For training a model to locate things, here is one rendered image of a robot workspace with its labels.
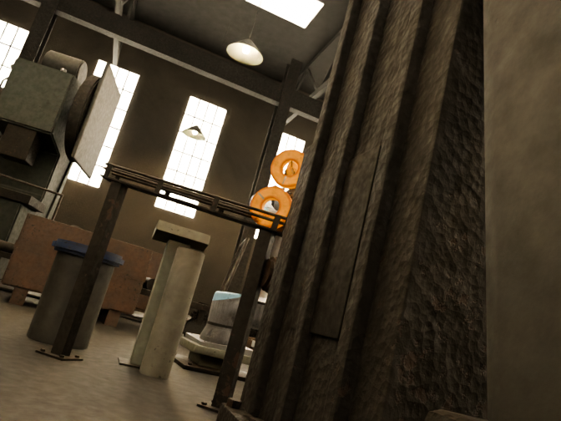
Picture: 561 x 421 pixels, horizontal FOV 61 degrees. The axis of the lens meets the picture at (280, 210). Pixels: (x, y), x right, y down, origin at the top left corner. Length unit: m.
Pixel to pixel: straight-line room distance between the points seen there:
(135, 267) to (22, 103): 3.36
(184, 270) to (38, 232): 1.94
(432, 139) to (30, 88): 6.06
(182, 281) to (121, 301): 1.87
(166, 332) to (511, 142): 1.56
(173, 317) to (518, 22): 1.58
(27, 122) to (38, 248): 3.00
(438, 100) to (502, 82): 0.19
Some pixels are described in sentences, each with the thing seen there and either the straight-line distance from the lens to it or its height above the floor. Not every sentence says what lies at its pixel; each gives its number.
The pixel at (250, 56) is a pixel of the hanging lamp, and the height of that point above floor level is 4.40.
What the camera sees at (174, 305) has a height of 0.28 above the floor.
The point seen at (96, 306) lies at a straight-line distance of 2.29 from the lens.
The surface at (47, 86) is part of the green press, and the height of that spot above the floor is 2.36.
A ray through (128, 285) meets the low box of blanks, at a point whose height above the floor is 0.32.
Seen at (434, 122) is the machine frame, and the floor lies 0.73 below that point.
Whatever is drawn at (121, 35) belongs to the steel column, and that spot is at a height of 5.01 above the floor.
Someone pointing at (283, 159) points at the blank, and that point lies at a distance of 1.88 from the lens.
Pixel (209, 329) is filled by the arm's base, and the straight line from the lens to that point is 2.63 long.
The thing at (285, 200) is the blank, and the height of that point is 0.74.
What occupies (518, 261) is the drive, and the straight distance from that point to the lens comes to 0.64.
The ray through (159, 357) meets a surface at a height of 0.08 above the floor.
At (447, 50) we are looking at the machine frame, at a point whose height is 0.88.
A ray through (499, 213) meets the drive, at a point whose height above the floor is 0.52.
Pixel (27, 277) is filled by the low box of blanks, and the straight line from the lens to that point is 3.77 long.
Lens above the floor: 0.30
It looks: 13 degrees up
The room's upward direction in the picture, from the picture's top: 15 degrees clockwise
